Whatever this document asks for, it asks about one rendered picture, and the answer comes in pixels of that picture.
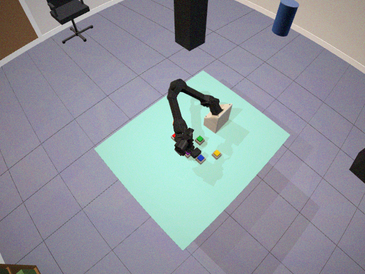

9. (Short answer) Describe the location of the yellow button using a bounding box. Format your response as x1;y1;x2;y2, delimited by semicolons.
212;150;222;160

